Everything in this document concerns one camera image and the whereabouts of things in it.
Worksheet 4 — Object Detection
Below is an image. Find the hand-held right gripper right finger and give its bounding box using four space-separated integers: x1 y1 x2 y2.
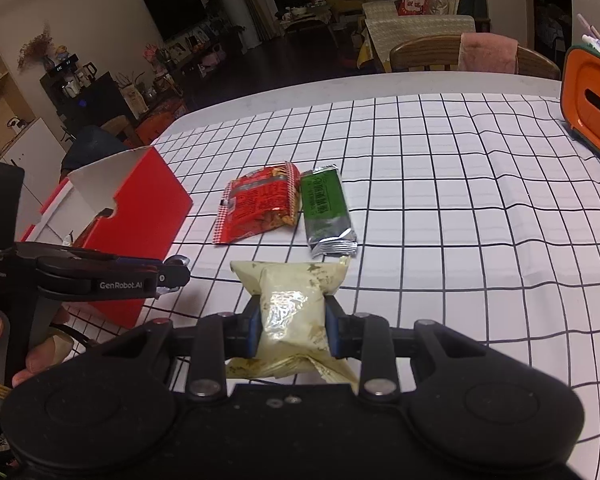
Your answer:
324 294 486 401

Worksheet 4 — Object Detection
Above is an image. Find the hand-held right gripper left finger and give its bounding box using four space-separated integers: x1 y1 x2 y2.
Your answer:
97 295 263 401

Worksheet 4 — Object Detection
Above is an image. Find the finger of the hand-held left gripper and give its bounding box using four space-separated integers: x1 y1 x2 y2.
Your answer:
72 254 191 268
156 265 192 302

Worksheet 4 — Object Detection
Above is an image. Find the beige snack packet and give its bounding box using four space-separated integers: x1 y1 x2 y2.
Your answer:
228 256 361 386

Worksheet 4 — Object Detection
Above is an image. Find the red cardboard box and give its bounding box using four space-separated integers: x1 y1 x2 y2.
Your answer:
17 146 194 328

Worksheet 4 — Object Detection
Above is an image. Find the person's left hand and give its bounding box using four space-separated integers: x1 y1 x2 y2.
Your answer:
0 305 74 390

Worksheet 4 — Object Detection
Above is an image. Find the red snack packet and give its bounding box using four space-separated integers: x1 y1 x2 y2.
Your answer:
212 161 302 246

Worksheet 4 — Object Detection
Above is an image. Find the white cabinet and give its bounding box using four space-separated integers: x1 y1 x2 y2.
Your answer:
0 117 76 211

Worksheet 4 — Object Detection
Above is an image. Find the green snack packet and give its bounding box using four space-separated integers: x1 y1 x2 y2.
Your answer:
300 165 358 259

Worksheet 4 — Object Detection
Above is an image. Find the dark blue chair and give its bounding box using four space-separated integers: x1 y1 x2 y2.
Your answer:
60 125 131 181

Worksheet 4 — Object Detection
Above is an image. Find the white checked tablecloth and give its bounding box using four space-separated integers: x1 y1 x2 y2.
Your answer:
70 72 600 426

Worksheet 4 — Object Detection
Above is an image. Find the black coffee machine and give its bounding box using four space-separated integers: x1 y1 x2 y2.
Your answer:
40 57 101 106

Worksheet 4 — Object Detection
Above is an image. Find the dried flower vase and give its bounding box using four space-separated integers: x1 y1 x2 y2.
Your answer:
17 22 56 71

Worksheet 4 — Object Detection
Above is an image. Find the black television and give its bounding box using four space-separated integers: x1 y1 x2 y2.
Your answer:
143 0 206 41

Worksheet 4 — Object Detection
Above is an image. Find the wooden chair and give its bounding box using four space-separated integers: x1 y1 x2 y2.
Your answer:
389 34 562 81

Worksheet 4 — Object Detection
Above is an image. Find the dark coffee table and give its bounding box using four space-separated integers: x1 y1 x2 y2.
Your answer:
280 5 336 36

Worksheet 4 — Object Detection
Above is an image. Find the cream covered sofa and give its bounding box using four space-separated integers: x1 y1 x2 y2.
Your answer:
362 0 476 68

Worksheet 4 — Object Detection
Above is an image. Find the pink towel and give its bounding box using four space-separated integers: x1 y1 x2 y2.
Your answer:
460 32 520 75

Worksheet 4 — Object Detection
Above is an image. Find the red cushion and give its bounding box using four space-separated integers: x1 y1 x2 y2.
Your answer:
397 0 433 16

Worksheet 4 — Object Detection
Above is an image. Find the orange tissue box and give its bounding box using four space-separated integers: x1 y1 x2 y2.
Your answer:
561 44 600 171

